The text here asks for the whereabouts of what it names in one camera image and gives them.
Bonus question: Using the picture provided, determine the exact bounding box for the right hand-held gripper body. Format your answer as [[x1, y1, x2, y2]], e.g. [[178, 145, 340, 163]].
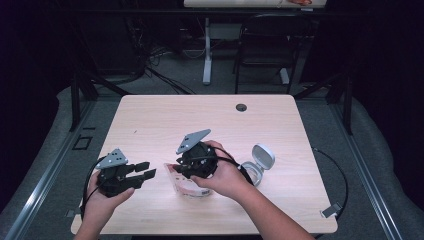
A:
[[175, 129, 219, 179]]

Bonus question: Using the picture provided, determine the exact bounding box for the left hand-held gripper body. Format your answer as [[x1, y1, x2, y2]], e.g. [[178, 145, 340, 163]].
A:
[[95, 148, 135, 198]]

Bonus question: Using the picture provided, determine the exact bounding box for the clear pink refill pouch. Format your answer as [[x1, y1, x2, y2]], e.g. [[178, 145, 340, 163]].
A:
[[163, 162, 213, 198]]

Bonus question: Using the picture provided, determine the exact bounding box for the white lidded container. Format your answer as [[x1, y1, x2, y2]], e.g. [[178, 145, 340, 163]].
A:
[[239, 143, 276, 187]]

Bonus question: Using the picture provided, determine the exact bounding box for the person's left hand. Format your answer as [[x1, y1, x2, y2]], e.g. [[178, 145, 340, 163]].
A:
[[81, 169, 136, 231]]

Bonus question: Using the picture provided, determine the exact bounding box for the person's right hand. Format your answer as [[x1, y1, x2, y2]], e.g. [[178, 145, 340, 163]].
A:
[[191, 139, 255, 202]]

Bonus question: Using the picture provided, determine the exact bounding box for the black metal stand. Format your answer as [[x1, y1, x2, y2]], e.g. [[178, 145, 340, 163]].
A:
[[293, 73, 354, 136], [68, 71, 131, 133]]

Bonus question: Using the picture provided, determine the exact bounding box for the white desk leg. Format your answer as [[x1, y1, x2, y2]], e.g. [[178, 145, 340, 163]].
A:
[[202, 17, 213, 86]]

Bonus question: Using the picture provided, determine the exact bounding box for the grey under-desk box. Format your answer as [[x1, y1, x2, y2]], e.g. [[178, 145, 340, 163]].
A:
[[209, 23, 243, 41]]

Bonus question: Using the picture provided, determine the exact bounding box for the black folding chair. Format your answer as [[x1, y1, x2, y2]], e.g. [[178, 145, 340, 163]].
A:
[[233, 13, 314, 95]]

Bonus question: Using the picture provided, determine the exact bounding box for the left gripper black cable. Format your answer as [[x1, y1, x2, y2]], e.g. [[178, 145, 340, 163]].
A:
[[80, 155, 108, 221]]

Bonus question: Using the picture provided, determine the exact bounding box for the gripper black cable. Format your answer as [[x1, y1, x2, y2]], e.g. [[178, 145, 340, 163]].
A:
[[80, 155, 108, 221], [213, 146, 350, 240]]

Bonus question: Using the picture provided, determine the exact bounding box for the aluminium floor rail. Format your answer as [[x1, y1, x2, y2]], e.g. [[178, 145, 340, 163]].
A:
[[3, 99, 98, 240], [328, 103, 404, 240]]

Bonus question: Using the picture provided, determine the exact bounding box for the bundle of floor cables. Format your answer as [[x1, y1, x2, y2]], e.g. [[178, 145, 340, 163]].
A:
[[126, 16, 198, 96]]

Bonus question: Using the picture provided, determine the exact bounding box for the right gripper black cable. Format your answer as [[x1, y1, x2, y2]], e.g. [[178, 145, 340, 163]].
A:
[[213, 146, 350, 240]]

